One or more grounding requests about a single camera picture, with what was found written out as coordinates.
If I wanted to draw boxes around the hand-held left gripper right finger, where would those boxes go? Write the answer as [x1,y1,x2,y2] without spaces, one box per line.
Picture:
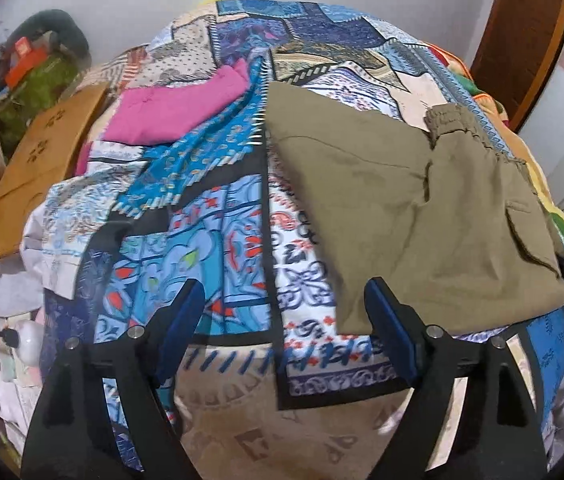
[364,276,548,480]

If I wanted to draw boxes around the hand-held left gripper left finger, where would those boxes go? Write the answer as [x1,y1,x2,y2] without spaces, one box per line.
[19,278,206,480]

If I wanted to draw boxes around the olive green pants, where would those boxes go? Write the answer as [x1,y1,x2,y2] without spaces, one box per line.
[264,81,564,336]

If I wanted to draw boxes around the blue patchwork blanket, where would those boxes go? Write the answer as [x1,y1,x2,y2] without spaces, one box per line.
[22,0,564,480]

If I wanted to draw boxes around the white pump bottle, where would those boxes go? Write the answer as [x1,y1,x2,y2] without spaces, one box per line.
[0,319,45,367]

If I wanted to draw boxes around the pile of papers and packets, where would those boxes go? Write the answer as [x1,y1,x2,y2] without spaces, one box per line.
[0,310,48,456]

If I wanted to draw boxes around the pink cloth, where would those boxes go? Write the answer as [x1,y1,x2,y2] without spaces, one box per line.
[74,59,251,177]

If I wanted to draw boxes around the wooden lap desk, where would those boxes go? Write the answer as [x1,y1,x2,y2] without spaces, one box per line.
[0,82,109,263]

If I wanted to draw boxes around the orange striped sheet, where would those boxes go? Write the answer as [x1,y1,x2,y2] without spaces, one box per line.
[82,45,150,93]

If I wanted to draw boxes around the orange box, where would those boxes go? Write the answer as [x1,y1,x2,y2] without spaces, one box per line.
[4,37,48,87]

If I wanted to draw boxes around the grey neck pillow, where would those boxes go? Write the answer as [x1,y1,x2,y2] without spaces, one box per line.
[9,8,92,61]

